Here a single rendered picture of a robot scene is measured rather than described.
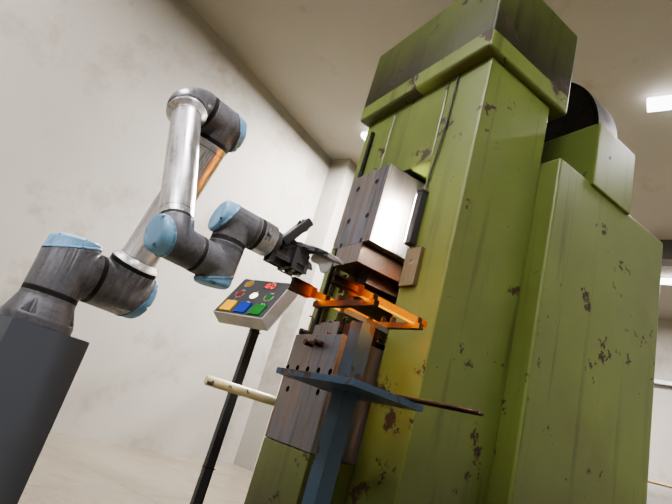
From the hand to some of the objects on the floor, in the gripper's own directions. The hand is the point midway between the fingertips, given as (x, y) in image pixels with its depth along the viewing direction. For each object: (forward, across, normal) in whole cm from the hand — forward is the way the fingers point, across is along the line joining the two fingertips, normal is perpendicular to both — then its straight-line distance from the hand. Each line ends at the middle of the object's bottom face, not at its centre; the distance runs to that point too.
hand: (328, 265), depth 147 cm
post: (+47, -120, -96) cm, 160 cm away
